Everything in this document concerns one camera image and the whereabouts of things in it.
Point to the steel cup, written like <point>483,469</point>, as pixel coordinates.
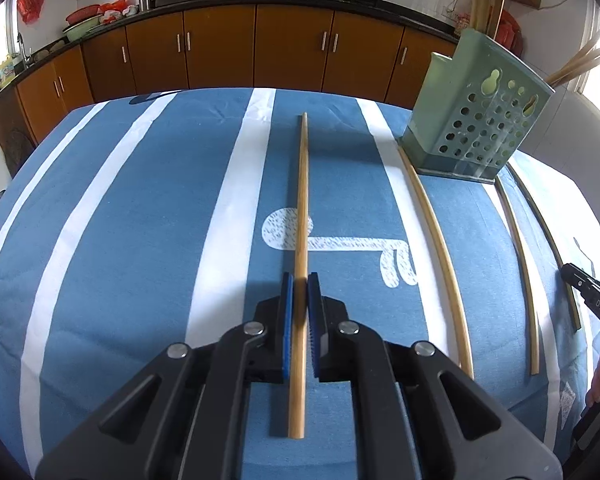
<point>145,2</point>

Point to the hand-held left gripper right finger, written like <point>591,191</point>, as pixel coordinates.
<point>316,340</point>

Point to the red basin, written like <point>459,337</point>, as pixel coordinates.
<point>82,12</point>

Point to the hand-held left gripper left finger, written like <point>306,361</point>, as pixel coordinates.
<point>287,330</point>

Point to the red white packets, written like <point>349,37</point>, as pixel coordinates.
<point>117,7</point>

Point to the green perforated utensil holder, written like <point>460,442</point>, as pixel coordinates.
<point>430,110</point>

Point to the blue white striped tablecloth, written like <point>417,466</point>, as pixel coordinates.
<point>130,260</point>

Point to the yellow detergent bottle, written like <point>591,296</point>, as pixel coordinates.
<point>5,72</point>

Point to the black kitchen countertop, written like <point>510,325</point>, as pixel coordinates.
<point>205,1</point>

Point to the metal faucet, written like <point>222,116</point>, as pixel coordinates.
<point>21,45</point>

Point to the hanging red plastic bag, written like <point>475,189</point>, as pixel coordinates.
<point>31,2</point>

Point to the green basin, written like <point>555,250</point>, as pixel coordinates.
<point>80,30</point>

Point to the wooden lower cabinets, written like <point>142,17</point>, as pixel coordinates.
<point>220,45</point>

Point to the red white condiment packet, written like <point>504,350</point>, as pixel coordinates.
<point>463,22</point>

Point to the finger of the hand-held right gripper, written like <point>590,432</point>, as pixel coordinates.
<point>597,302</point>

